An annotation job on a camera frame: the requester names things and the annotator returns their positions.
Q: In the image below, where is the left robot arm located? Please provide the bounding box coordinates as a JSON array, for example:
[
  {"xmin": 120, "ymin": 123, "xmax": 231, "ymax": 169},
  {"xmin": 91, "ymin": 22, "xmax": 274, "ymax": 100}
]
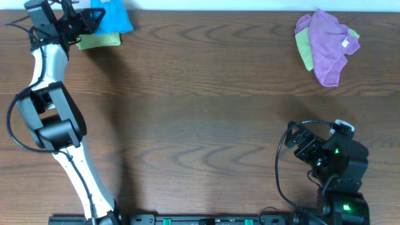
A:
[{"xmin": 6, "ymin": 1, "xmax": 126, "ymax": 224}]

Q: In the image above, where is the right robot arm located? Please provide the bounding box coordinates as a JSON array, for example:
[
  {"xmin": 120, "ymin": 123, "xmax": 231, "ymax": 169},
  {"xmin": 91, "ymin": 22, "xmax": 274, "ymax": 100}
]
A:
[{"xmin": 284, "ymin": 119, "xmax": 370, "ymax": 225}]

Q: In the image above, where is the blue microfiber cloth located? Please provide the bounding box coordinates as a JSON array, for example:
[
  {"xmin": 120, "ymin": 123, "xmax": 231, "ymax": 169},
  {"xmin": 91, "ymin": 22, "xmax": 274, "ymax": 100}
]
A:
[{"xmin": 91, "ymin": 0, "xmax": 133, "ymax": 35}]

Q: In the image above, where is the purple microfiber cloth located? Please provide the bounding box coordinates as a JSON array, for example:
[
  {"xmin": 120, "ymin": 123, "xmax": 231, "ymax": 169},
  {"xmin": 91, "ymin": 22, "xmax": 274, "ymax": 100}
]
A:
[{"xmin": 294, "ymin": 9, "xmax": 360, "ymax": 88}]

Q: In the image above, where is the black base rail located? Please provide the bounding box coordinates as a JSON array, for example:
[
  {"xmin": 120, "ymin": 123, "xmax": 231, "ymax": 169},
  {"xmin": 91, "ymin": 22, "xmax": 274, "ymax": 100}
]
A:
[{"xmin": 48, "ymin": 213, "xmax": 370, "ymax": 225}]

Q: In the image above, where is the right black cable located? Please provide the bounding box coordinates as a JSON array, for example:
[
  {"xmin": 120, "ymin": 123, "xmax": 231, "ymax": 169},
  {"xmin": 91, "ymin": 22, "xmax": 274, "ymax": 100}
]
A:
[{"xmin": 257, "ymin": 119, "xmax": 344, "ymax": 225}]

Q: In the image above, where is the light green cloth under pile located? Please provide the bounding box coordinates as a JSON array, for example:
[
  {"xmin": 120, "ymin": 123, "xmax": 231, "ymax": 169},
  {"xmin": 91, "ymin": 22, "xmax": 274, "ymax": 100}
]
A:
[{"xmin": 294, "ymin": 28, "xmax": 360, "ymax": 72}]

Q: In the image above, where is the folded light green cloth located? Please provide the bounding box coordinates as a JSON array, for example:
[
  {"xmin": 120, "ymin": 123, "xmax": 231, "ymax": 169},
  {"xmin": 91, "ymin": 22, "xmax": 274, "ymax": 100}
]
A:
[{"xmin": 76, "ymin": 32, "xmax": 121, "ymax": 50}]

